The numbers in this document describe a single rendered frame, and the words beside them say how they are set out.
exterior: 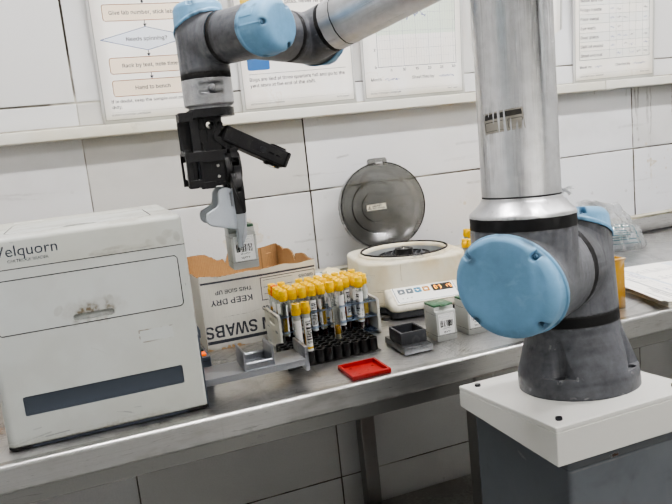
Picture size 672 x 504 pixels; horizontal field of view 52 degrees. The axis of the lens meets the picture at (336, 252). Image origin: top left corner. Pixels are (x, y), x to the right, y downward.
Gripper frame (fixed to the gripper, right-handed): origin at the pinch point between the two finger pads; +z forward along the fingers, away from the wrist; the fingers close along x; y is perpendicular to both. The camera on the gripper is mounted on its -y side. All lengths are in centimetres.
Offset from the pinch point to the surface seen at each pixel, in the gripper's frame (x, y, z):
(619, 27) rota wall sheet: -61, -129, -37
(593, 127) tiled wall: -62, -120, -9
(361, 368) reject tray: 2.6, -16.9, 24.5
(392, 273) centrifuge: -25.2, -35.8, 15.6
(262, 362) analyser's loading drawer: 2.8, -0.4, 19.9
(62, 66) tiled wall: -59, 23, -35
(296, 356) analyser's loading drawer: 1.0, -6.4, 20.7
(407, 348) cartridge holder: 1.0, -26.2, 23.3
